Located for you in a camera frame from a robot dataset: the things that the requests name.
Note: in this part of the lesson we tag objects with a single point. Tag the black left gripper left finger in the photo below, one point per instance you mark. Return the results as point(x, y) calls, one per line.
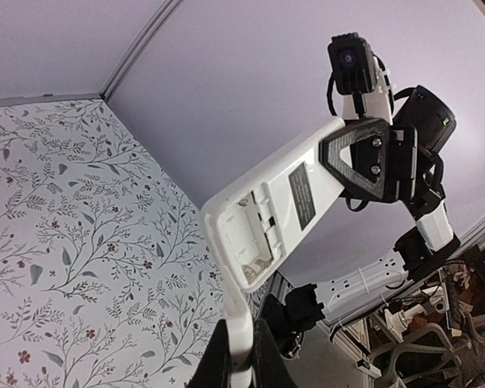
point(213, 370)

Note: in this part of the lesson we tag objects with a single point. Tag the floral patterned table mat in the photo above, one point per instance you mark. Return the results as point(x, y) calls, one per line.
point(105, 277)

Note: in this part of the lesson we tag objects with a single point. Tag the white and red remote control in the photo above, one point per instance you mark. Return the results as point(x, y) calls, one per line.
point(255, 223)

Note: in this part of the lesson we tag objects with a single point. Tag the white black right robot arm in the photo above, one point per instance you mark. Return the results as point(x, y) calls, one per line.
point(416, 254)

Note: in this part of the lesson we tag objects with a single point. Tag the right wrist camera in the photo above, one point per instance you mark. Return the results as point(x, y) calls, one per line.
point(352, 64)

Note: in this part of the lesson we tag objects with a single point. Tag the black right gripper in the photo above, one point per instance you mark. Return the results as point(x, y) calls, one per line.
point(373, 167)

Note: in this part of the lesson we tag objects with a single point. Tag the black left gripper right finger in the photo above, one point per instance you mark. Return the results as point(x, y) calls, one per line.
point(268, 367)

